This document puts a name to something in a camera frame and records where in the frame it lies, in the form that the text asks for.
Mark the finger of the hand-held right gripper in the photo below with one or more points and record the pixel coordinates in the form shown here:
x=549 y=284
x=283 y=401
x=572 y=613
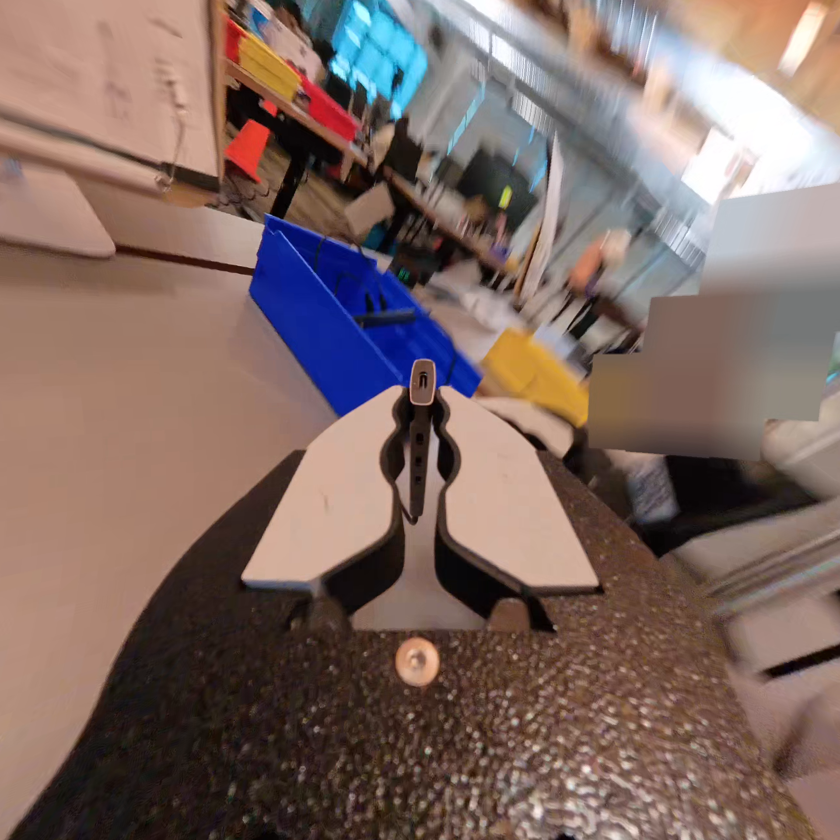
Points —
x=533 y=425

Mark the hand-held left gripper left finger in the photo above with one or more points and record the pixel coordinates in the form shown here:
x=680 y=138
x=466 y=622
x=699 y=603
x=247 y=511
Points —
x=321 y=505

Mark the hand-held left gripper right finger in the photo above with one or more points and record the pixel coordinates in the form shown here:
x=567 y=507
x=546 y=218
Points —
x=512 y=505

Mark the grey usb hub adapter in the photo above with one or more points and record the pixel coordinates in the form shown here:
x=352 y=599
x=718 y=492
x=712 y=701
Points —
x=420 y=459

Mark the blue plastic bin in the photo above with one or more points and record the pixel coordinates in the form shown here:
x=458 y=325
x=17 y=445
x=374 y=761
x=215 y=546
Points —
x=308 y=315

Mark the grey desk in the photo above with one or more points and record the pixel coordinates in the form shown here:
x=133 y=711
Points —
x=131 y=407

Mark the yellow plastic bin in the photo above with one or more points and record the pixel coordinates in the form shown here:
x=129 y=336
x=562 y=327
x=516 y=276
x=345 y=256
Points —
x=531 y=367

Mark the black monitor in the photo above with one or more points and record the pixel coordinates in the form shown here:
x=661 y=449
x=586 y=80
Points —
x=495 y=180

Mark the long wooden table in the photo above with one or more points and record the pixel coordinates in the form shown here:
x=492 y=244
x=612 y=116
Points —
x=407 y=190

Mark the orange traffic cone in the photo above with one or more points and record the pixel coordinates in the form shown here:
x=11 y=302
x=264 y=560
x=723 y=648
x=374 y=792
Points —
x=248 y=148

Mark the red plastic bin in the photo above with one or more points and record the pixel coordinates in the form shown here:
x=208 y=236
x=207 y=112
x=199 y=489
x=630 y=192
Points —
x=328 y=108

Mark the blue lit screen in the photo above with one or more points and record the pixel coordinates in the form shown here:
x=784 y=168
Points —
x=377 y=52

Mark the stack of yellow bins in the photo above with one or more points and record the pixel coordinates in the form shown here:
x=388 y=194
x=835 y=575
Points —
x=268 y=65

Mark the white folding laptop stand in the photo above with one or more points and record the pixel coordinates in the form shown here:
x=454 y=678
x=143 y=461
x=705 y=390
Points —
x=98 y=85

